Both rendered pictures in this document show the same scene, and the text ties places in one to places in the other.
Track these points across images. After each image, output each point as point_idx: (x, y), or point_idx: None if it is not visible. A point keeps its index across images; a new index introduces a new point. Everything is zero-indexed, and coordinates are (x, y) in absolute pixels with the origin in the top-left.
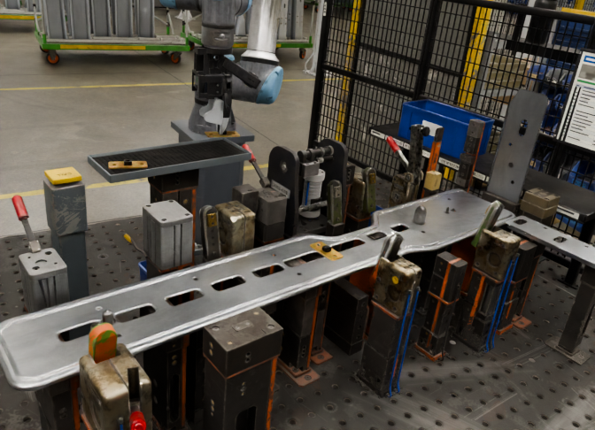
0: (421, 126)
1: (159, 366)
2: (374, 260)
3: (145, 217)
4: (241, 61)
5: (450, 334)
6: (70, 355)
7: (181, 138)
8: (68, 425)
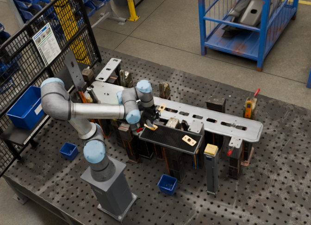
0: (88, 88)
1: None
2: (157, 97)
3: (200, 132)
4: (94, 135)
5: None
6: (248, 122)
7: (113, 185)
8: None
